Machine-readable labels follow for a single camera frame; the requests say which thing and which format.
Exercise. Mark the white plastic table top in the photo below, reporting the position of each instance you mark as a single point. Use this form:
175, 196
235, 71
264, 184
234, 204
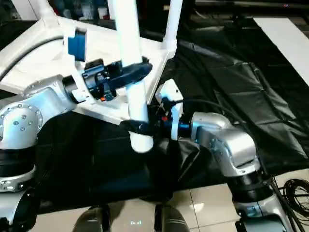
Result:
149, 55

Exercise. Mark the white flat board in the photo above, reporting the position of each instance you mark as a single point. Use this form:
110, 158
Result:
285, 41

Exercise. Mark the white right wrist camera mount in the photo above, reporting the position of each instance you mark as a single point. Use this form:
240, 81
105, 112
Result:
169, 89

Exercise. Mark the white plastic table leg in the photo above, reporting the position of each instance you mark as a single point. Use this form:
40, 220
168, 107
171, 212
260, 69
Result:
128, 36
47, 9
173, 19

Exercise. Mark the dark robot right foot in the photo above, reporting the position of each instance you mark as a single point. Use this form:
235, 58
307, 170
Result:
171, 220

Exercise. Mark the dark robot foot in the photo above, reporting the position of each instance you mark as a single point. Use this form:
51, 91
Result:
171, 220
93, 221

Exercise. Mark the small white cup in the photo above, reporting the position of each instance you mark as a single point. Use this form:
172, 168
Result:
102, 11

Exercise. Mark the black cabinet with gold label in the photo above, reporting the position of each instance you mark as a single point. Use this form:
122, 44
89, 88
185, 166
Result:
241, 6

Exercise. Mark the white display cabinet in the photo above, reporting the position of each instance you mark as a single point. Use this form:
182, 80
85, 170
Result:
29, 7

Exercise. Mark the black work mat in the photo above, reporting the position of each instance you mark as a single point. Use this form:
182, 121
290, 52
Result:
229, 84

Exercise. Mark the dark robot left foot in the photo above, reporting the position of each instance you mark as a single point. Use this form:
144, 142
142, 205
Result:
93, 221

